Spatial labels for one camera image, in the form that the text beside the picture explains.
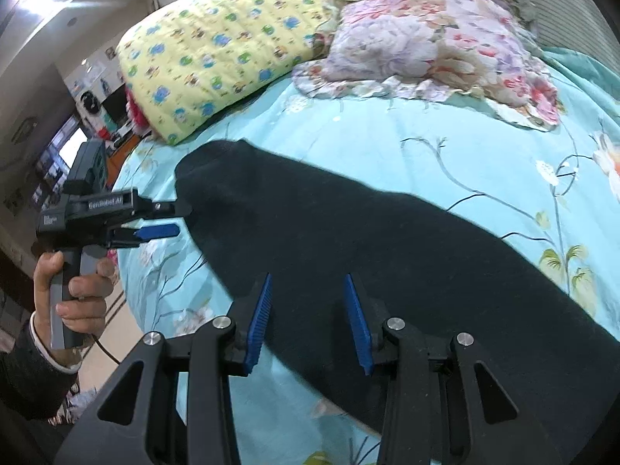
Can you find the person's left hand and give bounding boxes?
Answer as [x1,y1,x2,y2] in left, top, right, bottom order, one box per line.
[33,252,115,367]

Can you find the yellow patterned pillow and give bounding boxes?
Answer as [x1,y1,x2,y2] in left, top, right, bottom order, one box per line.
[117,0,327,145]

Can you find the pink purple floral pillow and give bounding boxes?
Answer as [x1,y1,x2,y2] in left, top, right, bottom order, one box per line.
[292,0,560,130]

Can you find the black pants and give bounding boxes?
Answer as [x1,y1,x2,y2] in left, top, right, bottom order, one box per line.
[174,141,619,464]

